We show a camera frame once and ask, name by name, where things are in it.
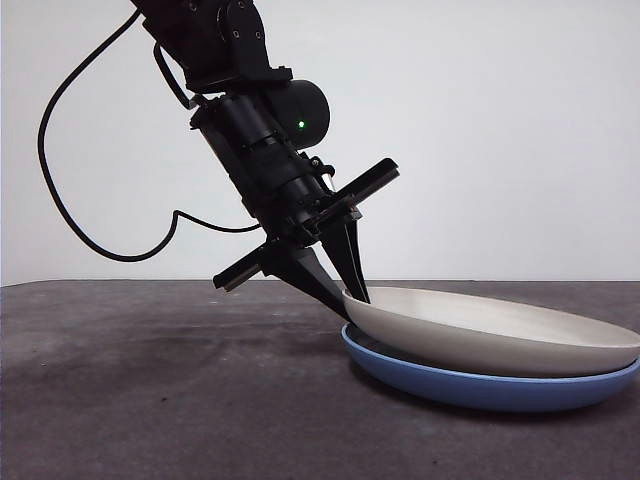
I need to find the white round plate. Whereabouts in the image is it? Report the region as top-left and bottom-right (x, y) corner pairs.
(341, 286), (640, 379)

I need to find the blue round plate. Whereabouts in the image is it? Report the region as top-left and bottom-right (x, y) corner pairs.
(341, 322), (640, 414)

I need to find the short black arm cable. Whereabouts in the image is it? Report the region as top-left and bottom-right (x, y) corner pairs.
(151, 41), (195, 109)

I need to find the long black looping cable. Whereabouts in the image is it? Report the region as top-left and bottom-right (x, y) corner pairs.
(36, 9), (262, 263)

